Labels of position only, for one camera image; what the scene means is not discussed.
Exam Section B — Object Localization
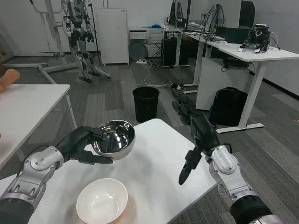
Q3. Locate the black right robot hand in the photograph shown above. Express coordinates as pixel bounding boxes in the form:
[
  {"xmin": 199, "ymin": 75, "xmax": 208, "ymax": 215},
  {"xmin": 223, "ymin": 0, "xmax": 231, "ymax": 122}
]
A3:
[{"xmin": 172, "ymin": 88, "xmax": 221, "ymax": 186}]

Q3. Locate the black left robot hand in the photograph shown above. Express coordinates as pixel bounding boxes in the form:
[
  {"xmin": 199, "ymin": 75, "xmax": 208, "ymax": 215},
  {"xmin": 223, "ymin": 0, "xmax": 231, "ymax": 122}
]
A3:
[{"xmin": 55, "ymin": 126, "xmax": 114, "ymax": 165}]

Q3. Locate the shiny metal bowl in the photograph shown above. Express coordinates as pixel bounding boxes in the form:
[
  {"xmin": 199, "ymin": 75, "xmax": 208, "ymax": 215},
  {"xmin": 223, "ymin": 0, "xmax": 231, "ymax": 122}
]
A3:
[{"xmin": 91, "ymin": 119, "xmax": 136, "ymax": 161}]

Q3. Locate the white ceramic bowl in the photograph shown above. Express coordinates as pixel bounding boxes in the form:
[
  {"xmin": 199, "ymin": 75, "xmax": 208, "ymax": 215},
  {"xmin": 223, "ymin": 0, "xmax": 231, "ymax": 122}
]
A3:
[{"xmin": 76, "ymin": 178, "xmax": 128, "ymax": 224}]

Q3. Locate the black backpack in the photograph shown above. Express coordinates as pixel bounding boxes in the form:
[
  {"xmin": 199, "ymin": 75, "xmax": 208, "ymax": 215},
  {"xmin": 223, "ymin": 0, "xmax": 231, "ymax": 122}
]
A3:
[{"xmin": 209, "ymin": 87, "xmax": 249, "ymax": 127}]

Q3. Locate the black waste bin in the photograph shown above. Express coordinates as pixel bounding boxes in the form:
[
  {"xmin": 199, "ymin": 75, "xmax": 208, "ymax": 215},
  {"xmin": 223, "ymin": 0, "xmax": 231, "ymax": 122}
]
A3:
[{"xmin": 132, "ymin": 87, "xmax": 160, "ymax": 124}]

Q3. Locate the black computer tower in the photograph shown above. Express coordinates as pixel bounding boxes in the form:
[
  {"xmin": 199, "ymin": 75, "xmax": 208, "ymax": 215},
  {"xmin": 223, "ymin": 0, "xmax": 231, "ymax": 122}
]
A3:
[{"xmin": 161, "ymin": 38, "xmax": 181, "ymax": 67}]

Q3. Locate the orange plush toy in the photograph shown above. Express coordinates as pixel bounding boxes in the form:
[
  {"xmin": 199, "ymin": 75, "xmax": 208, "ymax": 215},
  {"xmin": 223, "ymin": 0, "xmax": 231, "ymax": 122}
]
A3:
[{"xmin": 0, "ymin": 59, "xmax": 21, "ymax": 94}]

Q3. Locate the white office desk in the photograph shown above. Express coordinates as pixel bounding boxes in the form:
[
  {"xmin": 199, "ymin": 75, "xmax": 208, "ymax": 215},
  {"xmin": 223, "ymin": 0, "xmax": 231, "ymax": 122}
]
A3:
[{"xmin": 181, "ymin": 27, "xmax": 299, "ymax": 134}]

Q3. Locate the black box on desk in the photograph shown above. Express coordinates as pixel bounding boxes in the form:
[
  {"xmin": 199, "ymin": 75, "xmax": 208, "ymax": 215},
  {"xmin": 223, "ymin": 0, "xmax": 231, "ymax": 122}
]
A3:
[{"xmin": 214, "ymin": 26, "xmax": 252, "ymax": 44}]

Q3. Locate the round grey tray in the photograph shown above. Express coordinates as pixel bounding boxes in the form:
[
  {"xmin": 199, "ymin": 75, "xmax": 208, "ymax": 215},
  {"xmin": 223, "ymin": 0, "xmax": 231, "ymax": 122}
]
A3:
[{"xmin": 128, "ymin": 42, "xmax": 149, "ymax": 62}]

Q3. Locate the white drawer unit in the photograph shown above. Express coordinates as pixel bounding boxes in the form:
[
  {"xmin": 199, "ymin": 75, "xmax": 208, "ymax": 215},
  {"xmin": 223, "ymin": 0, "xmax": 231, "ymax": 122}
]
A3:
[{"xmin": 128, "ymin": 26, "xmax": 164, "ymax": 58}]

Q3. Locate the white robot support stand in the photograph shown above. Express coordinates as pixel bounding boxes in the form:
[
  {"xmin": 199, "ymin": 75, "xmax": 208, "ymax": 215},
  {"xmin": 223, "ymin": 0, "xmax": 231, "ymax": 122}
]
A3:
[{"xmin": 30, "ymin": 0, "xmax": 112, "ymax": 85}]

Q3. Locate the small black robot device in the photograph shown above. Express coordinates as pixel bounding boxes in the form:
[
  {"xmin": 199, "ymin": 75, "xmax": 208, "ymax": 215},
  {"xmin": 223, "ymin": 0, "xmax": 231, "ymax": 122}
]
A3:
[{"xmin": 238, "ymin": 23, "xmax": 272, "ymax": 54}]

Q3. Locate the black tripod stand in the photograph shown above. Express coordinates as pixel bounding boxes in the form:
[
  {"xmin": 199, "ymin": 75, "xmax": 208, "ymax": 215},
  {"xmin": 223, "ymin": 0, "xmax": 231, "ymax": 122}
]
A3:
[{"xmin": 88, "ymin": 3, "xmax": 103, "ymax": 66}]

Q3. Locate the white tall cabinet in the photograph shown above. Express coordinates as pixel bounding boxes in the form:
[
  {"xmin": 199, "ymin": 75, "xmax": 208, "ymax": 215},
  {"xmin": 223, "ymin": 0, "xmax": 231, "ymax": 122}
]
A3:
[{"xmin": 96, "ymin": 8, "xmax": 130, "ymax": 66}]

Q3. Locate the silver humanoid robot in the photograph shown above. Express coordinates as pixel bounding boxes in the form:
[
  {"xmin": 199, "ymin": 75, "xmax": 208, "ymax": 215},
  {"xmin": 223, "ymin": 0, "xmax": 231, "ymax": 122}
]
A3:
[{"xmin": 61, "ymin": 0, "xmax": 97, "ymax": 84}]

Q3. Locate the black cable bundle under desk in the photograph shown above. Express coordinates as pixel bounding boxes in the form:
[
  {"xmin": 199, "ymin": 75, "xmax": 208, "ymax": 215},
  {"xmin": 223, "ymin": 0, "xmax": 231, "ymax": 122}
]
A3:
[{"xmin": 221, "ymin": 57, "xmax": 255, "ymax": 72}]

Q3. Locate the white floor cable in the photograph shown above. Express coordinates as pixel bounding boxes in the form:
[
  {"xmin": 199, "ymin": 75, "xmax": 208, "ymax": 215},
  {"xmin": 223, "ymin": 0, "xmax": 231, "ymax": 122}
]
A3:
[{"xmin": 109, "ymin": 61, "xmax": 173, "ymax": 88}]

